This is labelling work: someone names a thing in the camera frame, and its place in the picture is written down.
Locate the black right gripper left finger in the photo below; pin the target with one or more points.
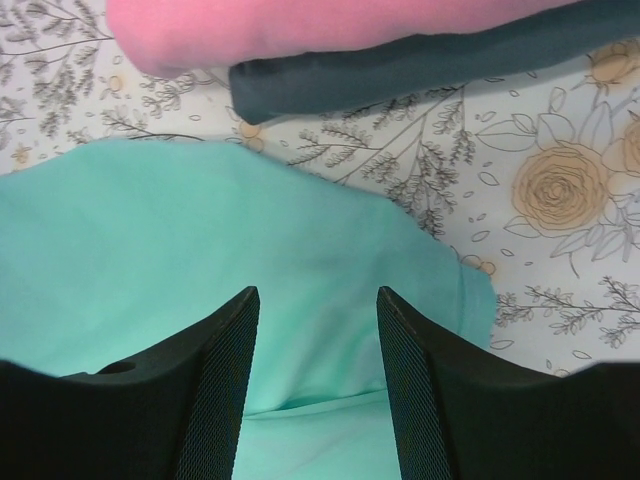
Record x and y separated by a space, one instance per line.
171 411

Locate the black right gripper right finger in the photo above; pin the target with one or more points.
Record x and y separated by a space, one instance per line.
460 412

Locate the teal t shirt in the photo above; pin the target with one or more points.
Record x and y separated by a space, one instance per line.
116 245

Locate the floral tablecloth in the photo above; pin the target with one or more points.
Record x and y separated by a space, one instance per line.
532 178

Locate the folded dark blue t shirt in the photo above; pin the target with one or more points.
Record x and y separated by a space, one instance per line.
315 83

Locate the folded pink t shirt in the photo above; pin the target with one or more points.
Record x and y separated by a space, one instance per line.
167 38

